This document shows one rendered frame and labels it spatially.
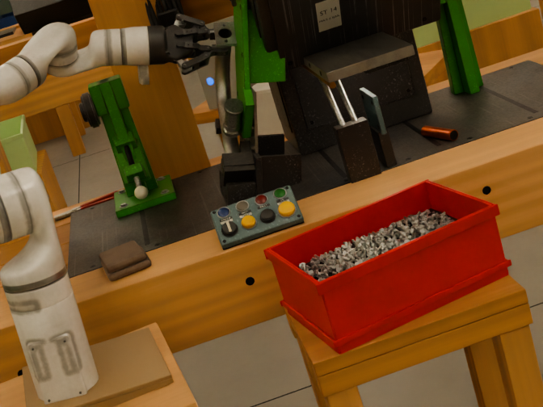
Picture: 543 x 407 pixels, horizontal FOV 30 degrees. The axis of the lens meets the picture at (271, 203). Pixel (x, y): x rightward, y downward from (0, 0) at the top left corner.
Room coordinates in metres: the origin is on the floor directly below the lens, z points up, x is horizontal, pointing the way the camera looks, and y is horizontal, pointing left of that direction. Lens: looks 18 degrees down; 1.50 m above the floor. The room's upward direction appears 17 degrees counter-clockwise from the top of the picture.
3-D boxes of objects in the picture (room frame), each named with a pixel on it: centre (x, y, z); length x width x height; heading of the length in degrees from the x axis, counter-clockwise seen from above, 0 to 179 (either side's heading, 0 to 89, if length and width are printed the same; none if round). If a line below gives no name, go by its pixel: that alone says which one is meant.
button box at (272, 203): (1.69, 0.03, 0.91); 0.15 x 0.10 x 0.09; 95
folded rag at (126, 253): (1.72, 0.28, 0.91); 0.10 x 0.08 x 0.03; 12
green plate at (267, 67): (1.94, -0.06, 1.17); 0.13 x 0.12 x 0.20; 95
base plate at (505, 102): (2.01, -0.13, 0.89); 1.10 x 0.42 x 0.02; 95
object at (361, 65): (1.91, -0.22, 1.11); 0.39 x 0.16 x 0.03; 5
